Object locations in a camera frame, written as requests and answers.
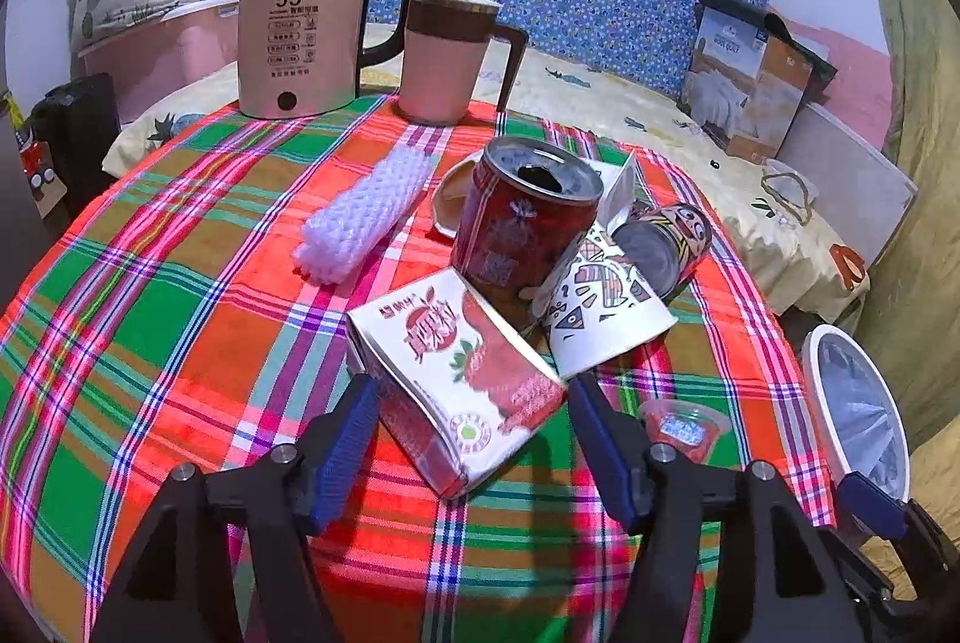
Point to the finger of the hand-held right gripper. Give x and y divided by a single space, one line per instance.
870 504

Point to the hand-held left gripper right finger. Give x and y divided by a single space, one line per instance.
600 440

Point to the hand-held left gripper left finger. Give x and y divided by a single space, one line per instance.
349 440

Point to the white trash bin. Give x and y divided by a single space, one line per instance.
855 403

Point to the white strawberry juice carton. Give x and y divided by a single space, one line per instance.
450 350

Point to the red cartoon face can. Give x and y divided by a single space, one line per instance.
675 238

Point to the white foam fruit net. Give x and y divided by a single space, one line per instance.
360 215

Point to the small red jelly cup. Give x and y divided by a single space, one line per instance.
686 429

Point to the patterned white paper cup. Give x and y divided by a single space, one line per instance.
600 313

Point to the plaid tablecloth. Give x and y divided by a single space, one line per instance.
187 283

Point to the dark red open can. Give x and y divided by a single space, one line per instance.
510 230

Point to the white board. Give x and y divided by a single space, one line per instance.
847 178

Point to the yellow printed bed sheet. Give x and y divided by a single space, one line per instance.
600 103

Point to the olive green curtain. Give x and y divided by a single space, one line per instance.
922 163

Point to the cream electric kettle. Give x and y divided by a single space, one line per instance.
300 65

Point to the pink mug brown lid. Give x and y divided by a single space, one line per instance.
439 73

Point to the printed cardboard box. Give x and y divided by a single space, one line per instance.
735 80

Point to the black suitcase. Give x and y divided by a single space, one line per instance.
75 140

